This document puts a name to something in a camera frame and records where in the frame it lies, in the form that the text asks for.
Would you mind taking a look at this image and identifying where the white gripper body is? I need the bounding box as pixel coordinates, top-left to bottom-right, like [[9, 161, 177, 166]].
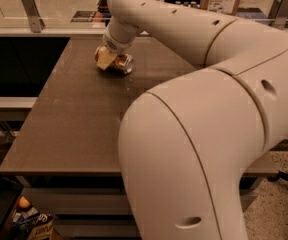
[[103, 17, 143, 55]]

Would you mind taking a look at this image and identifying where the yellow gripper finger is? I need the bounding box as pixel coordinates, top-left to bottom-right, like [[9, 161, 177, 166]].
[[95, 46, 117, 71]]

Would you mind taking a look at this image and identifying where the orange soda can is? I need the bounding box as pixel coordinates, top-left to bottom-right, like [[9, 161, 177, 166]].
[[94, 45, 135, 75]]

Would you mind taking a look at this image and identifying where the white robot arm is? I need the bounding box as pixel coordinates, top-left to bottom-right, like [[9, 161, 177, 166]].
[[96, 0, 288, 240]]

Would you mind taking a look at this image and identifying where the dark tray on shelf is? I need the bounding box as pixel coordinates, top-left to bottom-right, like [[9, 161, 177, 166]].
[[97, 0, 108, 11]]

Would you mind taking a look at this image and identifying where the grey drawer cabinet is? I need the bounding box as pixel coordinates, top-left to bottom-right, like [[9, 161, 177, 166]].
[[20, 175, 265, 240]]

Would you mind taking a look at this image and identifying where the orange fruit in bin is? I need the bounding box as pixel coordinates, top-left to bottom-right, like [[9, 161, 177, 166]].
[[18, 196, 32, 210]]

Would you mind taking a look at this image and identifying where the snack bag in bin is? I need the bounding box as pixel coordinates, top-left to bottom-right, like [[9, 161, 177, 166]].
[[11, 208, 53, 240]]

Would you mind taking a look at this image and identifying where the left metal glass bracket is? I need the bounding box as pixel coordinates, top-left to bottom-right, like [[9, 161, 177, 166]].
[[21, 0, 45, 33]]

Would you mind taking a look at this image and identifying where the metal glass bracket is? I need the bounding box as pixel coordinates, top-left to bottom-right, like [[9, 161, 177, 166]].
[[21, 0, 45, 33], [270, 0, 288, 29]]

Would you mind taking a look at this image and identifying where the right metal glass bracket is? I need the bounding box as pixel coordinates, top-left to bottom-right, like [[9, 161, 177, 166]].
[[270, 0, 288, 29]]

